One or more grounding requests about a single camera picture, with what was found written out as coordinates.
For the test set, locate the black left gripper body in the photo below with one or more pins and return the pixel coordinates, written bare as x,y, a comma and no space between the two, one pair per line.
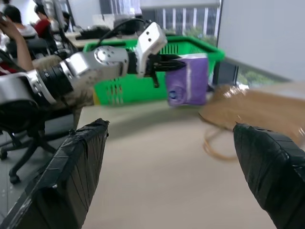
156,68

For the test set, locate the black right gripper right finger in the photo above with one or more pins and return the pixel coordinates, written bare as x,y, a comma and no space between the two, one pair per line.
274,171

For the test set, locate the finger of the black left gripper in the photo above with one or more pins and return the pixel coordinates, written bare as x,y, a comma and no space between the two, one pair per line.
175,66
172,58

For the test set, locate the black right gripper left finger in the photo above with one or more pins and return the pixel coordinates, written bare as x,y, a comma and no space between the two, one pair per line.
71,171

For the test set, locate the purple tissue pack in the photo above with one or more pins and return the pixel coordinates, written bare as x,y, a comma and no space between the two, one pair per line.
190,81

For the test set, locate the green plastic basket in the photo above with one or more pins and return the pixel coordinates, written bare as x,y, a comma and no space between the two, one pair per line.
114,90

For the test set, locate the black monitor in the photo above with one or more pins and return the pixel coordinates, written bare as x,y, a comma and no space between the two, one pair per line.
225,74

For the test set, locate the brown paper bag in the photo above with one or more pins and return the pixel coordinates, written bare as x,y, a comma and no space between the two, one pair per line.
257,107

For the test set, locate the black office chair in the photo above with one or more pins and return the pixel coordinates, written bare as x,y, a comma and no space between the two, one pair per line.
23,114

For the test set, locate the light wooden office desk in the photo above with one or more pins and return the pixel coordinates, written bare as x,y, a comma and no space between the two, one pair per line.
76,40

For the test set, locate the white partition panel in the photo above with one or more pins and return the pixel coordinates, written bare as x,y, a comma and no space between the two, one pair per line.
262,33

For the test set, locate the bystander in tan trousers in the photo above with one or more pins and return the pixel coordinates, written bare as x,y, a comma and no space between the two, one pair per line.
47,63

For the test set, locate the bystander in red shirt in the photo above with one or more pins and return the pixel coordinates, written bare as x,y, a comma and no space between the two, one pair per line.
43,25

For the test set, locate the bystander in white shirt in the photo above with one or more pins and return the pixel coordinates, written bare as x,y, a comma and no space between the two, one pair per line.
20,26

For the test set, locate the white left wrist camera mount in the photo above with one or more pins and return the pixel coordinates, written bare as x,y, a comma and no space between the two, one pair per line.
150,40

